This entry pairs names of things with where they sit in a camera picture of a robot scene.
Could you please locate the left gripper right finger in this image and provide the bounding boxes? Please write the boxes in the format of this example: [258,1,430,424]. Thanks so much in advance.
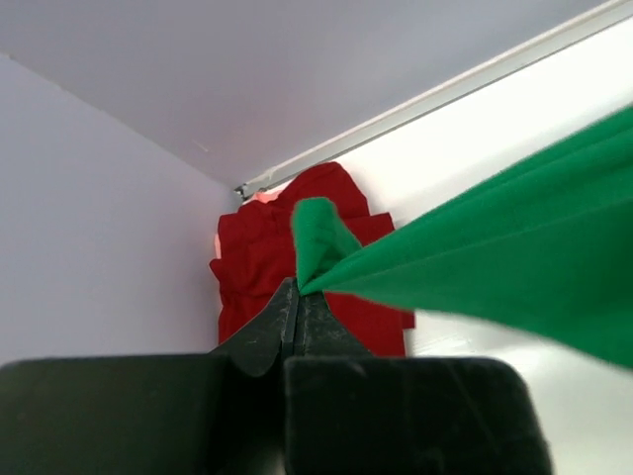
[284,294,550,474]

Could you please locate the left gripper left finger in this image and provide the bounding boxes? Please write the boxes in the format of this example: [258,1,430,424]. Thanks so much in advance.
[1,279,299,474]

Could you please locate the green t-shirt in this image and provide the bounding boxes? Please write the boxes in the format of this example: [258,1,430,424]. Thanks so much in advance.
[292,108,632,368]

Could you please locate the red t-shirt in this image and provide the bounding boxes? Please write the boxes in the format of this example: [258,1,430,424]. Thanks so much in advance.
[210,162,414,357]

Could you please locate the aluminium table frame rail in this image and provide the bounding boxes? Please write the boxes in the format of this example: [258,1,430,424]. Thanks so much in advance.
[233,0,632,201]

